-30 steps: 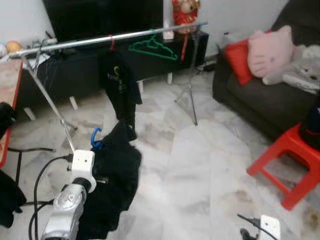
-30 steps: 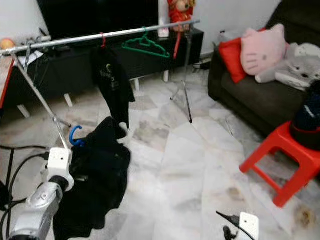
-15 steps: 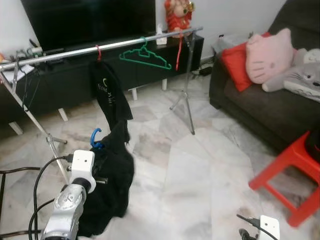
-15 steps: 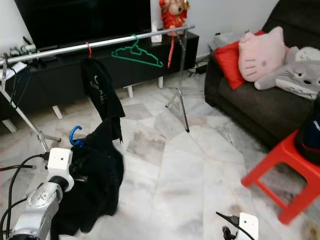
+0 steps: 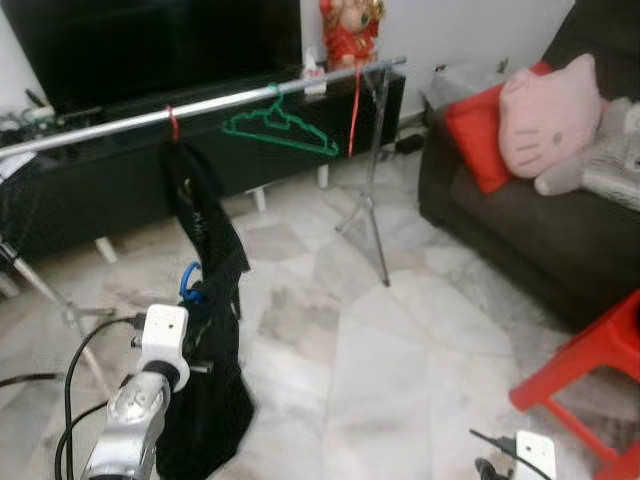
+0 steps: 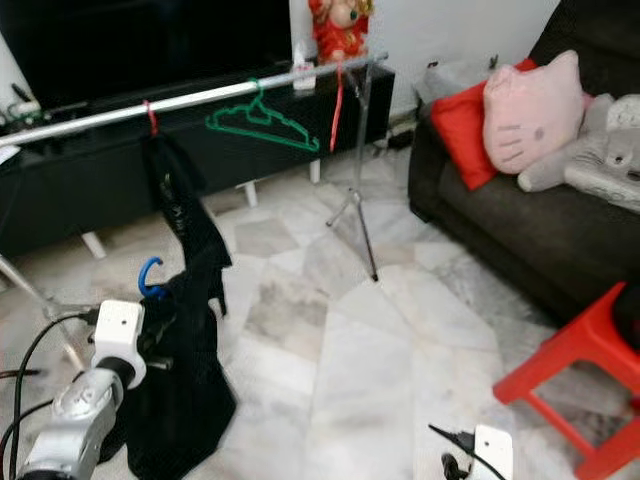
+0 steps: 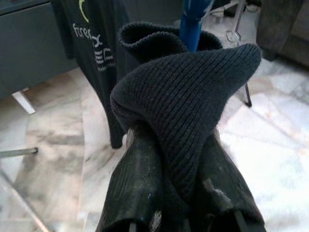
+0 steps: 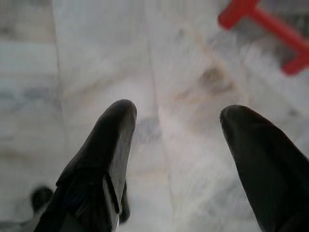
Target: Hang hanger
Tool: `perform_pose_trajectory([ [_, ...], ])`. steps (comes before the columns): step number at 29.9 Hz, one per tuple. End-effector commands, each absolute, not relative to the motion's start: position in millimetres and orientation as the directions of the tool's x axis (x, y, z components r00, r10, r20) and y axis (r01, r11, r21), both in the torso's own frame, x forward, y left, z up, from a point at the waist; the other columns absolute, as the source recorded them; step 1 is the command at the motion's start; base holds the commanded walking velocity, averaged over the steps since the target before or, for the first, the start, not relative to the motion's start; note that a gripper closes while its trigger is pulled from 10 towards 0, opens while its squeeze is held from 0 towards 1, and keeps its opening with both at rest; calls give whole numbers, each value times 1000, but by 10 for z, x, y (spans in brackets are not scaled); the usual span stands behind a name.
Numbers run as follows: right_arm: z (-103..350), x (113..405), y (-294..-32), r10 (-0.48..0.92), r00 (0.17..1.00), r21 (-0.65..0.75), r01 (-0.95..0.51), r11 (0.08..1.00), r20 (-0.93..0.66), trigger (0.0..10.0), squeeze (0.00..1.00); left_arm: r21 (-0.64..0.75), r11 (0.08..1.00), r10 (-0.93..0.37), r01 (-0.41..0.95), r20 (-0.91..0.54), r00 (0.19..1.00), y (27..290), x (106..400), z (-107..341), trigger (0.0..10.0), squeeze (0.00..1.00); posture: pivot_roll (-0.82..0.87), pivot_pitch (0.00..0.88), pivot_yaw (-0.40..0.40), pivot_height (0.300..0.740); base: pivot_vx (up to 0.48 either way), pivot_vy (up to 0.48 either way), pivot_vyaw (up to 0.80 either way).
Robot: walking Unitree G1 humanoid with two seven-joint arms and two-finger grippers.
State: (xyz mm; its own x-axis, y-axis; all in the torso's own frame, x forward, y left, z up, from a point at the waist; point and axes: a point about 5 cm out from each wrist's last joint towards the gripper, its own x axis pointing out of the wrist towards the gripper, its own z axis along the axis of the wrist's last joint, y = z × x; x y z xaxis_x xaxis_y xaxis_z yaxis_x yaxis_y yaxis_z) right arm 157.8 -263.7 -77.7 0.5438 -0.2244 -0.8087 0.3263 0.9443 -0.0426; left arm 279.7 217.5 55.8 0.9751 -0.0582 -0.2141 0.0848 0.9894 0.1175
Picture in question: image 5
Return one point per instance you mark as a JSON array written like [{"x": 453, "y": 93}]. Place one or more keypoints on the black flat screen television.
[{"x": 150, "y": 45}]

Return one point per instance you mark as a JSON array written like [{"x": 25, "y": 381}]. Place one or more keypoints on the large grey Totoro plush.
[{"x": 610, "y": 160}]

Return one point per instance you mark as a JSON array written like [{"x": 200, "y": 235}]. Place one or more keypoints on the red cushion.
[{"x": 475, "y": 140}]

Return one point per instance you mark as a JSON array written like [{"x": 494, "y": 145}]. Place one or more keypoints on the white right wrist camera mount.
[{"x": 537, "y": 458}]

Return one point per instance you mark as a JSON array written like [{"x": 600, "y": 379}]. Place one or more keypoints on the green plastic hanger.
[{"x": 273, "y": 110}]

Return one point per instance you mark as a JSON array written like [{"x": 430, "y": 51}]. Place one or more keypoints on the dark grey fabric sofa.
[{"x": 520, "y": 240}]

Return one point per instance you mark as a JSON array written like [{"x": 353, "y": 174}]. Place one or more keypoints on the silver metal clothes rack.
[{"x": 220, "y": 102}]

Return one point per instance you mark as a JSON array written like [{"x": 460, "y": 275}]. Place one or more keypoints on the blue plastic hanger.
[{"x": 184, "y": 280}]

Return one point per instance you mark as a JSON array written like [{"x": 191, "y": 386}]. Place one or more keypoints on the red plastic stool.
[{"x": 590, "y": 345}]

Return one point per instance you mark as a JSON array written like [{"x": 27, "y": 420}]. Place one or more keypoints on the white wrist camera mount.
[
  {"x": 537, "y": 458},
  {"x": 165, "y": 340}
]

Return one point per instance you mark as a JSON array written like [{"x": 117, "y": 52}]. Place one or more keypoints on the black shirt with green logo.
[{"x": 195, "y": 200}]

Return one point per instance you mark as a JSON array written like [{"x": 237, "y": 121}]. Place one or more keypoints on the pink cat face cushion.
[{"x": 550, "y": 120}]

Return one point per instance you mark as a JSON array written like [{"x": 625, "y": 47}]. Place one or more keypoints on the red gold lucky figurine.
[{"x": 350, "y": 35}]

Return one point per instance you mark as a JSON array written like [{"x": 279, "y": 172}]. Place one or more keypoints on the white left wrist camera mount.
[{"x": 165, "y": 340}]

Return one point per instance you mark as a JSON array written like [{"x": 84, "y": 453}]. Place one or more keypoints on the black button shirt white label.
[{"x": 215, "y": 400}]

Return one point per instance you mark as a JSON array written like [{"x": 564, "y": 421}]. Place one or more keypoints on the red plastic hanger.
[
  {"x": 354, "y": 110},
  {"x": 173, "y": 125}
]

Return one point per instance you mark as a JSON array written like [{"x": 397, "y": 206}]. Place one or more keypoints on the small white bottle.
[{"x": 313, "y": 78}]

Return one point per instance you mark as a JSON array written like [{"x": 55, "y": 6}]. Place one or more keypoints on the grey patterned fabric box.
[{"x": 460, "y": 85}]

